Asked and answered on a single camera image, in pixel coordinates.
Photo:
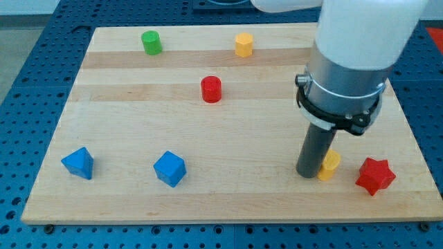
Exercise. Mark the red star block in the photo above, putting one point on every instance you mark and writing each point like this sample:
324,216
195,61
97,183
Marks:
375,175

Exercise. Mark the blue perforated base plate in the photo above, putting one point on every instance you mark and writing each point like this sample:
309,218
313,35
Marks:
33,105

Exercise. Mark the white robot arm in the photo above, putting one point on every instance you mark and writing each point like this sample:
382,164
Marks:
356,44

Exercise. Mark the blue cube block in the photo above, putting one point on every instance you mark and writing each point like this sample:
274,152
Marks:
170,168

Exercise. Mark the red cylinder block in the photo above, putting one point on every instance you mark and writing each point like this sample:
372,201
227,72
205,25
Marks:
211,89

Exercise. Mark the blue triangle block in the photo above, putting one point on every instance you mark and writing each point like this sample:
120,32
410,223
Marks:
79,163

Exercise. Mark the green cylinder block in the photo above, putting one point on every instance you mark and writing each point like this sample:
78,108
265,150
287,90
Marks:
151,42

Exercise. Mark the yellow cylinder block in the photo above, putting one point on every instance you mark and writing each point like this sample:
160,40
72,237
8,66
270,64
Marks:
329,165

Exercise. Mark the wooden board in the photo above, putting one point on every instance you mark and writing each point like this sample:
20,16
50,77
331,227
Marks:
128,108

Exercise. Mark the yellow hexagon block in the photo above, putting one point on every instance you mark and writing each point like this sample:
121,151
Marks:
244,44

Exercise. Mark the grey cylindrical pointer tool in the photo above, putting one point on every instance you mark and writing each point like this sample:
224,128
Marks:
314,149

